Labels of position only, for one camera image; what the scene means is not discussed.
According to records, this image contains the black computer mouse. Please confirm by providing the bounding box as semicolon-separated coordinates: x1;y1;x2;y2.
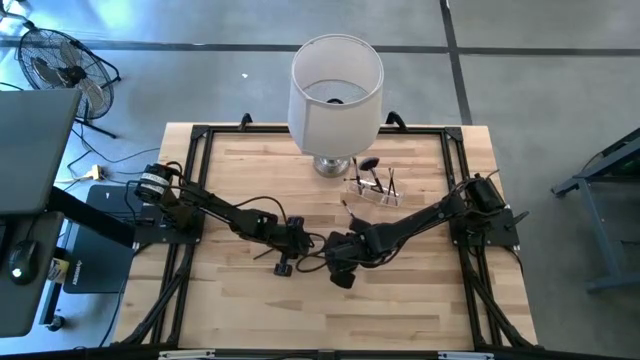
6;238;40;287

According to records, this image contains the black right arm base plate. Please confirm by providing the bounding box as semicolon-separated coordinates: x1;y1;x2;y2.
449;207;531;249

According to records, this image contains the yellow label tag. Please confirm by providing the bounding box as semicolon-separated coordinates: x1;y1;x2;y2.
47;256;71;285

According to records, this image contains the black floor cable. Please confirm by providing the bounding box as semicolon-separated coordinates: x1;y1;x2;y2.
67;124;162;182

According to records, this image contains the black aluminium table frame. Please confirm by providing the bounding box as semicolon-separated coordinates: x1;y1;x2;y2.
112;122;539;360

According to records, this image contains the blue-grey metal stand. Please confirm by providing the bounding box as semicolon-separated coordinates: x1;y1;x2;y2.
551;127;640;295

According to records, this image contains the black Husky floor mat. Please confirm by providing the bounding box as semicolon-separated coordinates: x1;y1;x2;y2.
62;183;152;295

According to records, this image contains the white frame bracket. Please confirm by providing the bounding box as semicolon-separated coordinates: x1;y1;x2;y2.
158;349;217;360
437;350;496;360

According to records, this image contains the yellow power plug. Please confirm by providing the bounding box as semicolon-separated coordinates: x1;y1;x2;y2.
82;163;107;182

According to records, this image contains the clear acrylic organizer box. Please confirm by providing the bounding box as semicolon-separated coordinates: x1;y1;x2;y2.
344;172;405;209

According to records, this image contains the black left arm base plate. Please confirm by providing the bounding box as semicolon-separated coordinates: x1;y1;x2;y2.
132;202;205;246

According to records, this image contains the black desk support beam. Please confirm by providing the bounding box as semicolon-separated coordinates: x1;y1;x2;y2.
46;185;137;250

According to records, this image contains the black floor fan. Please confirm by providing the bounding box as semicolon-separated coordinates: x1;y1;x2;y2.
16;27;123;140

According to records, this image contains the large fluffy powder brush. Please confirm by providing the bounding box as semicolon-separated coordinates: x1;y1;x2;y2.
358;156;386;195

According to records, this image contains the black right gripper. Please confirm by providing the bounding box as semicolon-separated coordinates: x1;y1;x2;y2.
324;216;376;291

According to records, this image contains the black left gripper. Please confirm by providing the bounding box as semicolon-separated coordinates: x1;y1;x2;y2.
269;215;316;278

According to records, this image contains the silver table lamp white shade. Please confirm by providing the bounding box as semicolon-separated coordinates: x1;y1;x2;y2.
287;33;386;179

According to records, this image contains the grey desk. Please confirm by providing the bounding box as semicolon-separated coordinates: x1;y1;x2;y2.
0;88;83;339

